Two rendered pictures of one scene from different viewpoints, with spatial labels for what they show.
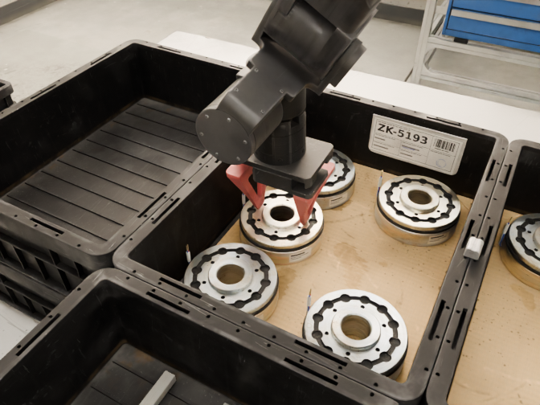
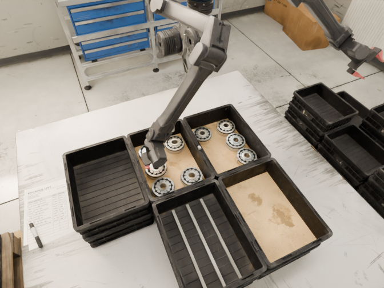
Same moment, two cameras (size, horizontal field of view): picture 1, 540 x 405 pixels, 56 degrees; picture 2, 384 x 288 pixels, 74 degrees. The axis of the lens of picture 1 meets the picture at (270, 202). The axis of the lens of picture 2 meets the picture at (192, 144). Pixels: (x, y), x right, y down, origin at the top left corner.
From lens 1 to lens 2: 0.73 m
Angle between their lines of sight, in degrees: 37
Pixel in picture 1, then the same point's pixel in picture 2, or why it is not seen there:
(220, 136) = (159, 163)
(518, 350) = (212, 157)
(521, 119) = (158, 96)
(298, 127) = not seen: hidden behind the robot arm
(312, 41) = (164, 136)
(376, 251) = (176, 159)
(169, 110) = (87, 164)
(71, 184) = (95, 203)
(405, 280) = (186, 160)
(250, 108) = (163, 155)
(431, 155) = not seen: hidden behind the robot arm
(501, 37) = (108, 53)
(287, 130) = not seen: hidden behind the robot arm
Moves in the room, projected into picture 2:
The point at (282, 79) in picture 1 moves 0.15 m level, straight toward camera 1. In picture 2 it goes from (160, 146) to (189, 165)
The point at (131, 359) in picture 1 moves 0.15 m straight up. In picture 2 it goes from (162, 215) to (159, 200)
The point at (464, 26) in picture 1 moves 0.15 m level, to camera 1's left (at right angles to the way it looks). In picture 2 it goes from (92, 55) to (80, 62)
